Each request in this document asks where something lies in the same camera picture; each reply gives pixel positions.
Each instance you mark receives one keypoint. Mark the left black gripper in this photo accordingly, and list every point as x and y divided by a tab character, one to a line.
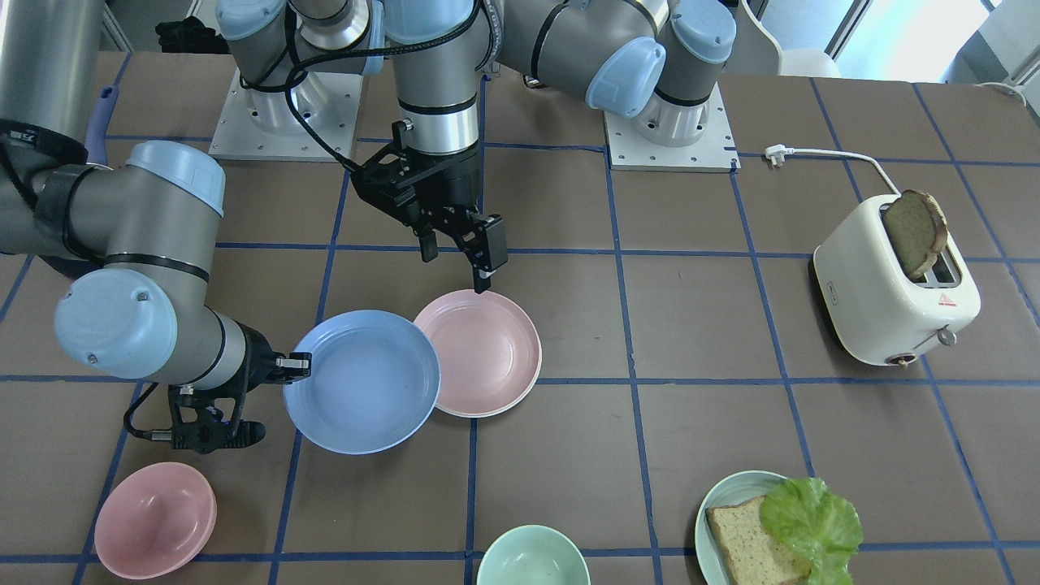
457	180

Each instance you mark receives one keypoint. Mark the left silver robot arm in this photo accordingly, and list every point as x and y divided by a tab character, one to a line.
646	60

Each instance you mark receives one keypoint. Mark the green plate with food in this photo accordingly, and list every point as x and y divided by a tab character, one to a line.
734	489

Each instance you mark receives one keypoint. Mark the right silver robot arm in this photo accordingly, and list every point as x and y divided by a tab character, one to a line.
139	240

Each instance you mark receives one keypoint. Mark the pink bowl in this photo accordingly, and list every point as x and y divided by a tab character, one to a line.
155	521

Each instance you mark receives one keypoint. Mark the toast slice in toaster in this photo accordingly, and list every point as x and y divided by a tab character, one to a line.
917	229

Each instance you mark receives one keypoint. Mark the mint green bowl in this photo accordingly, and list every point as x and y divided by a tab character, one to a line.
533	554

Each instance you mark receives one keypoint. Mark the white toaster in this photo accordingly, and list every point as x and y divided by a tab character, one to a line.
879	315

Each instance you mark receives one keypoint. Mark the green lettuce leaf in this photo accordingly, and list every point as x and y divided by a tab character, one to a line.
818	526

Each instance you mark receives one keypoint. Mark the bread slice on plate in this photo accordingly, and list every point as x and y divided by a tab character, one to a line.
750	553

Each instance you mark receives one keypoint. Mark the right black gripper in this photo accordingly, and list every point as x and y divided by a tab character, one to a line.
258	353

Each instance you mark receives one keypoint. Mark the blue plate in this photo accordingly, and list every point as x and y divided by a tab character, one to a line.
374	380

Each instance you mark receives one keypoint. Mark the pink plate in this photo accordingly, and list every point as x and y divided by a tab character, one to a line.
489	352

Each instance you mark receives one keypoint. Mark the dark blue saucepan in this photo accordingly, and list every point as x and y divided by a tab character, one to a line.
97	122

